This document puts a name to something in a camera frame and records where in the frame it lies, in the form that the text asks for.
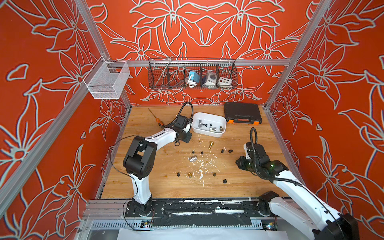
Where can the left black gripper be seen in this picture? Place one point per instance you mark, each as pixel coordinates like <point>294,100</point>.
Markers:
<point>186,140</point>

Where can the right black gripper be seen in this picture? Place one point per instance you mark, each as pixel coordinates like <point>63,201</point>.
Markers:
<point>240,163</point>

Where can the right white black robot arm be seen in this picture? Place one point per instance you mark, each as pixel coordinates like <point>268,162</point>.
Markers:
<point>315,218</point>

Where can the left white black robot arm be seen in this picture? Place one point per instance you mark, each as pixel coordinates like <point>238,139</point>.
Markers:
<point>140,158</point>

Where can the white rectangular storage box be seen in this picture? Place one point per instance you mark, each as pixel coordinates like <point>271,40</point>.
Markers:
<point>209,125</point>

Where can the gold chess bishop lying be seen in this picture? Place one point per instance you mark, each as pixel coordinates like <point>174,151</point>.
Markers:
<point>211,145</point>

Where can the teal white device in basket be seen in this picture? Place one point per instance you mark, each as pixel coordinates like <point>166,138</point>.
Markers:
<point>192,79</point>

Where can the white round-button device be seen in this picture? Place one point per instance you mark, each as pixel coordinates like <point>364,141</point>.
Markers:
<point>210,80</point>

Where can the black orange tool case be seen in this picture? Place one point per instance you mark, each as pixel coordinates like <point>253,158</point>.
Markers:
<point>246,113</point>

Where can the white dotted cube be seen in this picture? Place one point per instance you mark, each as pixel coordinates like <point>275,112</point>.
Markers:
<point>225,83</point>

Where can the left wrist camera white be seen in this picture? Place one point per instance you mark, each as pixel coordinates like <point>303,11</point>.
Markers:
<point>188,127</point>

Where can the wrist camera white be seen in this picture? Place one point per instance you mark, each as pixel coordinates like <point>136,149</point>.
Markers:
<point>248,150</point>
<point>188,127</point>

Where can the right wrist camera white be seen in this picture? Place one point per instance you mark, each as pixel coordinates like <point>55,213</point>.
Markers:
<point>248,150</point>

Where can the orange handled screwdriver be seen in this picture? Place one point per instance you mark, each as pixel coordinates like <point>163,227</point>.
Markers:
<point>159,122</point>

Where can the black wire wall basket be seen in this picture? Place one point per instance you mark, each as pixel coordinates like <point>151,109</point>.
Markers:
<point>170,73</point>

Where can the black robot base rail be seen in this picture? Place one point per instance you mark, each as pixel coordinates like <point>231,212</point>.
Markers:
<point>231,213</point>

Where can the clear plastic wall bin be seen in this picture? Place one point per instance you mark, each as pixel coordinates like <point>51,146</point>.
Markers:
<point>103,84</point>

